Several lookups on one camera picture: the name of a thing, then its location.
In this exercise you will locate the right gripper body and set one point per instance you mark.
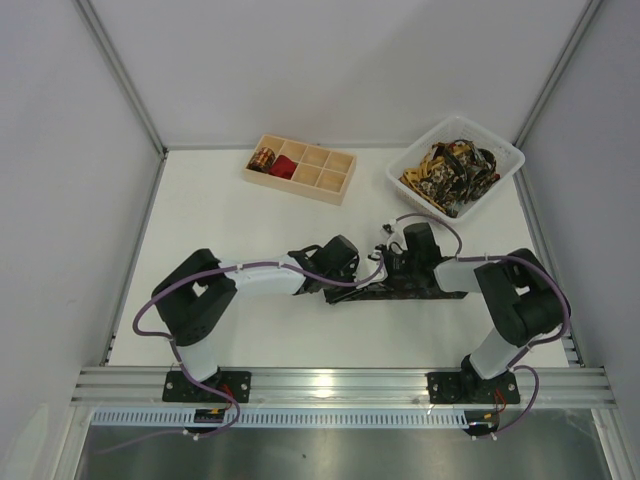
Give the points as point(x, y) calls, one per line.
point(396, 270)

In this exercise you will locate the brown blue-flowered tie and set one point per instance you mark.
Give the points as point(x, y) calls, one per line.
point(403, 291)

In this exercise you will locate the white plastic basket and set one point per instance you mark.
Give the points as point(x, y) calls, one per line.
point(509, 161)

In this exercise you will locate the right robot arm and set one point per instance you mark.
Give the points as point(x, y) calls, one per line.
point(523, 302)

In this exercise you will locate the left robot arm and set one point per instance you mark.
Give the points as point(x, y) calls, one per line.
point(195, 296)

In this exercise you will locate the yellow patterned tie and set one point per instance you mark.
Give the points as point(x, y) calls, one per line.
point(440, 177)

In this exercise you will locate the wooden compartment box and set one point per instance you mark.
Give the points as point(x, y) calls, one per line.
point(322, 174)

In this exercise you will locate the rolled red tie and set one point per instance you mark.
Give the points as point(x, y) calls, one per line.
point(283, 167)

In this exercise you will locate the rolled brown patterned tie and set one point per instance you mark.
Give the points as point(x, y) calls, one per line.
point(262, 160)

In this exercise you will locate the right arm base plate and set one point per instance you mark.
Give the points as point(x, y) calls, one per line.
point(465, 387)

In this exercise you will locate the white slotted cable duct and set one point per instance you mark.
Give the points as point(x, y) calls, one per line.
point(280, 418)

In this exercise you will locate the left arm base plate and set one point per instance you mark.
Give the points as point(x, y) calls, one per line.
point(233, 383)

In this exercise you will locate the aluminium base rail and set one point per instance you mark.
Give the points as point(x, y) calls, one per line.
point(570, 388)

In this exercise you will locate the right aluminium frame post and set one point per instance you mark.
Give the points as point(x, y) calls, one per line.
point(585, 19)

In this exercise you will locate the aluminium frame post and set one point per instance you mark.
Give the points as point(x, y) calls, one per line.
point(119, 72)
point(585, 19)

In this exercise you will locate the left aluminium frame post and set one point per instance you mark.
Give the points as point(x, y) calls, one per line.
point(119, 72)

